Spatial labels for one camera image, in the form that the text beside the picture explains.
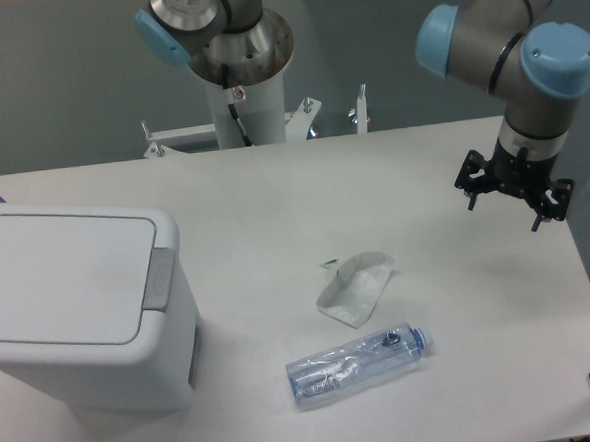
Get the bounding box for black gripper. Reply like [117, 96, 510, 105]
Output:
[454, 141, 575, 231]

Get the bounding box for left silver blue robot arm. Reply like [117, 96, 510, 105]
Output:
[134, 0, 590, 223]

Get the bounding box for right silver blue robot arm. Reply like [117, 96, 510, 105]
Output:
[415, 0, 590, 219]

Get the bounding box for white trash can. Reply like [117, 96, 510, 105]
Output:
[0, 203, 200, 411]

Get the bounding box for white crumpled foil pouch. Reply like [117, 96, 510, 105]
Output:
[316, 251, 395, 329]

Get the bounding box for small torn wrapper scrap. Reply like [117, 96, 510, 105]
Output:
[320, 259, 339, 269]

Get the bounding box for clear plastic water bottle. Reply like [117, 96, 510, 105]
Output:
[286, 322, 434, 410]

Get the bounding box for white pedestal foot bracket right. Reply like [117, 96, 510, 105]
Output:
[285, 97, 322, 142]

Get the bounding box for white pedestal foot bracket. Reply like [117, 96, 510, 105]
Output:
[285, 97, 322, 142]
[141, 120, 218, 159]

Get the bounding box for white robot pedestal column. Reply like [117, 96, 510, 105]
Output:
[184, 5, 302, 152]

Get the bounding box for black cable on pedestal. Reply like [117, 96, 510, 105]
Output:
[218, 60, 255, 150]

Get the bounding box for white pedestal foot bracket left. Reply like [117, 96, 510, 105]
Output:
[141, 120, 218, 159]

